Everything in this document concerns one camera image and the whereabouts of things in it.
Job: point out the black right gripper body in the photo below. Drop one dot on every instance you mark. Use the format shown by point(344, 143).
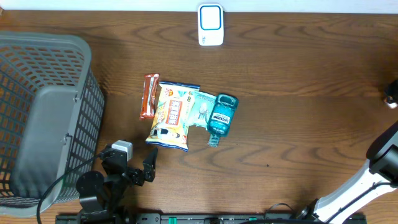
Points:
point(393, 89)

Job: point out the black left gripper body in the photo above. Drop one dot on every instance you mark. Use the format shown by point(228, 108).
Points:
point(135, 177)

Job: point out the large yellow snack bag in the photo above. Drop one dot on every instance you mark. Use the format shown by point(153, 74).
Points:
point(170, 124)

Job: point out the red snack bar wrapper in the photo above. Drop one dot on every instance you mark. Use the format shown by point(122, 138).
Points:
point(148, 98)

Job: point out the light green snack pouch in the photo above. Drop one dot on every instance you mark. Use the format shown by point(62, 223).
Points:
point(202, 107)

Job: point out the teal mouthwash bottle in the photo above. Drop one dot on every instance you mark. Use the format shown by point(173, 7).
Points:
point(221, 118)

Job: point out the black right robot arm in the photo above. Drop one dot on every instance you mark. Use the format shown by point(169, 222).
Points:
point(378, 176)

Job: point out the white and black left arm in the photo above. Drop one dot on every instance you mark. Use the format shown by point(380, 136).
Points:
point(100, 195)

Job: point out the grey plastic basket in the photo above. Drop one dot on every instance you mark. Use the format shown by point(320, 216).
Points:
point(51, 112)

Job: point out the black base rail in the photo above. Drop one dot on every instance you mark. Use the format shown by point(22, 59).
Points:
point(156, 218)

